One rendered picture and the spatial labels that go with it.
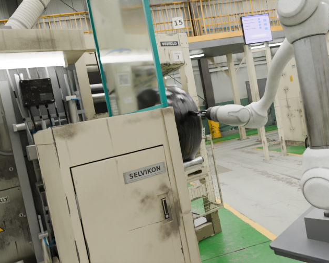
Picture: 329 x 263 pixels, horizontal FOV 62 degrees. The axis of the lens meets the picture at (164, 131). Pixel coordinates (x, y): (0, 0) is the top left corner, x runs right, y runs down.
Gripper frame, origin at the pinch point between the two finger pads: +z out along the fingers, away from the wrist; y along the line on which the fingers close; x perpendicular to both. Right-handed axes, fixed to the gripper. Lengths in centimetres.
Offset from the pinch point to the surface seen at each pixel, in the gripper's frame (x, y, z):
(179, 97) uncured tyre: -9.6, 1.0, 10.6
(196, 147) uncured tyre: 23.3, -3.8, 5.0
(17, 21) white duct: -66, 80, 60
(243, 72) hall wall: -24, -835, 721
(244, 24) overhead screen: -113, -335, 256
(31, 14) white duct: -71, 71, 62
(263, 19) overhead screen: -121, -376, 243
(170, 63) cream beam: -34, -23, 54
